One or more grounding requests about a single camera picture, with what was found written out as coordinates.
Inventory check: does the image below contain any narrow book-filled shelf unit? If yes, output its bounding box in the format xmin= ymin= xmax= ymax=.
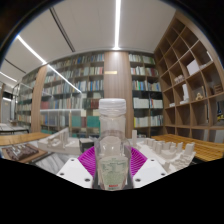
xmin=128 ymin=53 xmax=165 ymax=138

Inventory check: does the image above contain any dark model on wooden board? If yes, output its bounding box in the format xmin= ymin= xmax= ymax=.
xmin=1 ymin=143 xmax=48 ymax=164

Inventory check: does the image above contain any dark grey house model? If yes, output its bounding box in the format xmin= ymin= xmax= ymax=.
xmin=79 ymin=137 xmax=96 ymax=154

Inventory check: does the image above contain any long linear ceiling light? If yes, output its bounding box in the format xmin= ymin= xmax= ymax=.
xmin=16 ymin=34 xmax=83 ymax=94
xmin=114 ymin=0 xmax=122 ymax=50

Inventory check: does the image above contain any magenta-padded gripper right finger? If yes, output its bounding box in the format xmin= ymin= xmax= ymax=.
xmin=128 ymin=146 xmax=168 ymax=189

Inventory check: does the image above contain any wooden cubby shelf unit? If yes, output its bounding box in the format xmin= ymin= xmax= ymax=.
xmin=153 ymin=16 xmax=224 ymax=143

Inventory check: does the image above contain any distant book shelf unit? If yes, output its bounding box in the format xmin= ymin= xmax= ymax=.
xmin=14 ymin=83 xmax=34 ymax=133

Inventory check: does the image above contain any clear plastic bottle white cap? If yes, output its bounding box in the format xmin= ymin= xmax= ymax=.
xmin=93 ymin=98 xmax=132 ymax=192

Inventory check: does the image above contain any white city block model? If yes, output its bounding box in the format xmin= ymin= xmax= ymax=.
xmin=131 ymin=129 xmax=197 ymax=174

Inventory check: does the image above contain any wide book-filled shelf unit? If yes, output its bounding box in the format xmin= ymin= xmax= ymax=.
xmin=39 ymin=53 xmax=106 ymax=138

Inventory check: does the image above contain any white architectural building model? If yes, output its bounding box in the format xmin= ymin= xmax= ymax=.
xmin=37 ymin=127 xmax=81 ymax=155

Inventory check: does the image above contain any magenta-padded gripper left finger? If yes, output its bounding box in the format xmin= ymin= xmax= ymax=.
xmin=55 ymin=146 xmax=98 ymax=190

